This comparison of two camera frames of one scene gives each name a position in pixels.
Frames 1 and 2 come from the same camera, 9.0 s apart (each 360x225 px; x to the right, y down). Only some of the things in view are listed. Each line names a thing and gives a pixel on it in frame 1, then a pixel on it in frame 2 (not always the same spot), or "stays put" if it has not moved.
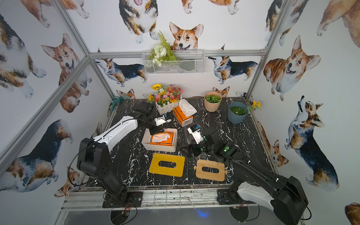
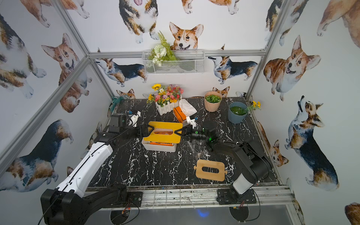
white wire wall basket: (191, 62) stays put
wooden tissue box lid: (219, 176) stays put
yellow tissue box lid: (177, 171) → (174, 138)
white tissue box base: (146, 138) stays put
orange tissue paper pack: (165, 138) stays put
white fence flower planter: (166, 99) stays put
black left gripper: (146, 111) → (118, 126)
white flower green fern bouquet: (162, 52) stays put
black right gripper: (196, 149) → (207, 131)
